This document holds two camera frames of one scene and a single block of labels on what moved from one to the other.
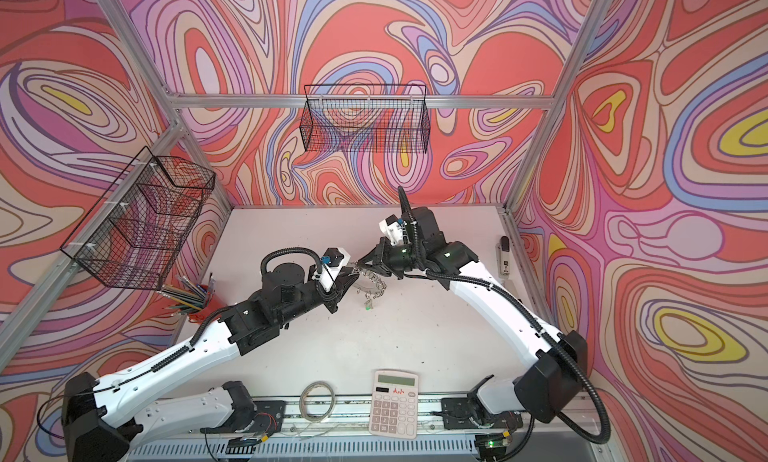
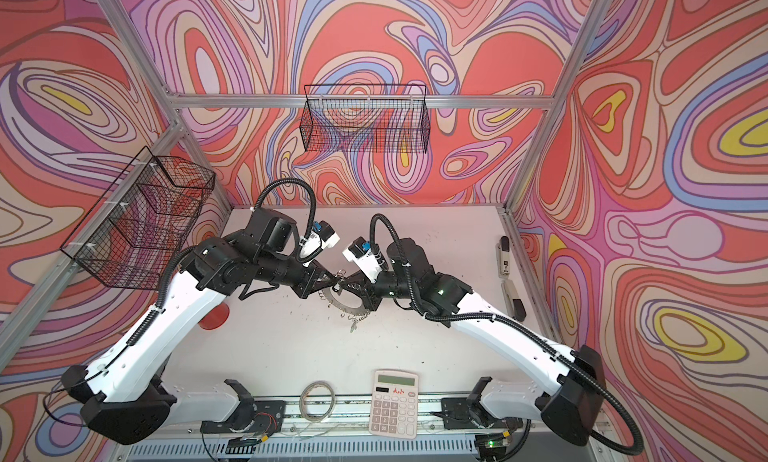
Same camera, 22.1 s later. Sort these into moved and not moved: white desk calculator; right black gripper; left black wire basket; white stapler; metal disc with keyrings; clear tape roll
Moved: right black gripper; metal disc with keyrings
Not moved: white stapler; white desk calculator; left black wire basket; clear tape roll
